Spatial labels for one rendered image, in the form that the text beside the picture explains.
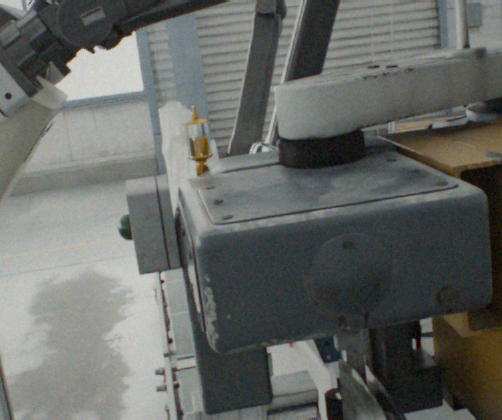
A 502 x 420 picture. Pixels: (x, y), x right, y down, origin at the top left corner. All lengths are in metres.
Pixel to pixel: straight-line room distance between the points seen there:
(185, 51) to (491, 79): 7.06
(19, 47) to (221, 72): 7.23
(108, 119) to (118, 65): 0.59
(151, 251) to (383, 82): 0.29
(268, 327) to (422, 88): 0.35
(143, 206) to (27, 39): 0.43
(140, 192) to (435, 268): 0.32
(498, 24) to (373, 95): 8.53
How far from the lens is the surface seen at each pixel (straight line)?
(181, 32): 7.88
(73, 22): 1.12
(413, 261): 0.61
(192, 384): 2.51
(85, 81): 8.33
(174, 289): 3.40
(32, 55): 1.13
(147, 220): 0.79
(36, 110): 1.29
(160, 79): 8.27
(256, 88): 1.56
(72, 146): 8.42
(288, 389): 0.91
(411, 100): 0.81
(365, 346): 0.91
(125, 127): 8.37
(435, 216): 0.60
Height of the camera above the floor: 1.48
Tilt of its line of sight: 14 degrees down
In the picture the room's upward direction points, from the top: 7 degrees counter-clockwise
